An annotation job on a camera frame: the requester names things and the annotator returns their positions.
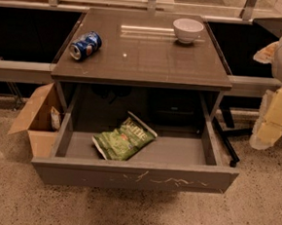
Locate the white snack packet in box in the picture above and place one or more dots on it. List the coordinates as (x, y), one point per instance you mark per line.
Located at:
(55, 118)

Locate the brown cardboard box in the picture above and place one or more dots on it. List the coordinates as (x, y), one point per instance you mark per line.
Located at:
(36, 118)

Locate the grey cabinet counter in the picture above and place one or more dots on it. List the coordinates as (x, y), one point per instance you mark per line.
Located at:
(142, 67)

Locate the metal window rail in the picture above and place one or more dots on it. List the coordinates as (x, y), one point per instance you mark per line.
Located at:
(136, 6)

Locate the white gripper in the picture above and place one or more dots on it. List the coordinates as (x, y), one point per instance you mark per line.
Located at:
(268, 128)

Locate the white ceramic bowl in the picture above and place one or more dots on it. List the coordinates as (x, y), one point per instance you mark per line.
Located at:
(187, 30)

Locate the blue crushed soda can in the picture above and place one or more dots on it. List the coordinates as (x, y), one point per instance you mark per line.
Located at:
(85, 45)

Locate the green jalapeno chip bag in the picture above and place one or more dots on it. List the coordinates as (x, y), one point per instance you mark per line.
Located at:
(123, 142)

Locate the grey open drawer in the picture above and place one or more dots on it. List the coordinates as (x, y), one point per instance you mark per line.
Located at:
(180, 159)

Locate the black metal stand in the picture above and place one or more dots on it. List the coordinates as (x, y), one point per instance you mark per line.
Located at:
(234, 128)

